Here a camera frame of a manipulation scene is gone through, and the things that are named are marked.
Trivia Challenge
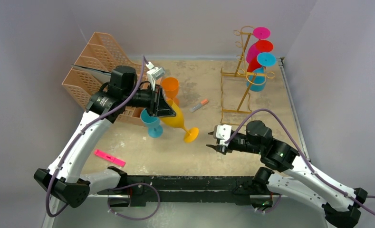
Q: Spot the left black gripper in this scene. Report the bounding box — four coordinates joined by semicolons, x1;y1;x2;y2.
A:
123;84;176;117

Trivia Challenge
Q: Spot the yellow wine glass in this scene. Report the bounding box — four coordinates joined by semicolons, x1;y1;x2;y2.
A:
159;99;199;143

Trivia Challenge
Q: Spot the blue wine glass front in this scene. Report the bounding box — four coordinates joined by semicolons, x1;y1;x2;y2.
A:
140;109;163;138

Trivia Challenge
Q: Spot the blue wine glass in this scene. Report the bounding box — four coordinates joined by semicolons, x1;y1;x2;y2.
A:
247;67;267;92
140;109;163;138

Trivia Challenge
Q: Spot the orange wine glass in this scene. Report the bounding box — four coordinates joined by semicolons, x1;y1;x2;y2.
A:
161;77;179;106

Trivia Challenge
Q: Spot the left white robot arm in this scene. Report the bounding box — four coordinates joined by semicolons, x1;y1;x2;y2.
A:
34;63;176;208

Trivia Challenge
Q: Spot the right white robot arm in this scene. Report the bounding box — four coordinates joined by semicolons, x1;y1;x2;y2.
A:
209;120;367;228

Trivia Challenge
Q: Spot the blue wine glass rear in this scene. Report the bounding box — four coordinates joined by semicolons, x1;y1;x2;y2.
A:
247;67;267;92

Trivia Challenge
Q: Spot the red wine glass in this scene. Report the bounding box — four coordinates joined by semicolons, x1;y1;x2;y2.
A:
246;39;276;72

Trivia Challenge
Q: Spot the magenta wine glass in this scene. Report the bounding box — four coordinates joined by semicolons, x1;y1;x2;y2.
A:
246;27;274;63

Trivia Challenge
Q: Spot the grey orange highlighter marker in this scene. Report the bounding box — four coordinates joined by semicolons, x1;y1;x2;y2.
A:
189;99;209;113

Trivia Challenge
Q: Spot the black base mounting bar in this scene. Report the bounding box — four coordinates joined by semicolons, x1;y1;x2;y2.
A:
98;175;278;208

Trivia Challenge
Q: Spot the grey folder in organizer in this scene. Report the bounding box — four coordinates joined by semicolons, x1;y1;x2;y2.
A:
71;64;111;76

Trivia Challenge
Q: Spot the pink plastic clip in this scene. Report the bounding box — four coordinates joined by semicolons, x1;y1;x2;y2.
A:
94;150;126;167

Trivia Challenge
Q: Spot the orange plastic file organizer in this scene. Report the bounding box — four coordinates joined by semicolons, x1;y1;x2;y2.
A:
62;32;142;109

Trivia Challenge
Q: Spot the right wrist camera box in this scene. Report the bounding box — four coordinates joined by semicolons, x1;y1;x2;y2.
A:
214;124;232;146

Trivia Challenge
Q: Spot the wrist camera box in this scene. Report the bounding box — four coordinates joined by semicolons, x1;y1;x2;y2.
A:
145;61;165;91
214;124;232;146

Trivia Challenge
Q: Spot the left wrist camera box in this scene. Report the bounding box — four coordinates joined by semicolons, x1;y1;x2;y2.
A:
145;61;165;91

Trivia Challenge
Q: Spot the gold wire glass rack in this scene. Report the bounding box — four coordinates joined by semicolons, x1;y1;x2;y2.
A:
220;26;275;124

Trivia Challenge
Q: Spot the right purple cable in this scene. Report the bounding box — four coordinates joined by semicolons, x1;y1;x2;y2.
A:
225;109;375;226

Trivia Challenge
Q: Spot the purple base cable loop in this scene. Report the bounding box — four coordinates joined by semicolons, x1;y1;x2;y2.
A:
107;183;161;221

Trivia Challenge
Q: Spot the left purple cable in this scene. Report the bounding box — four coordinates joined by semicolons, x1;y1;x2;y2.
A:
45;56;150;218

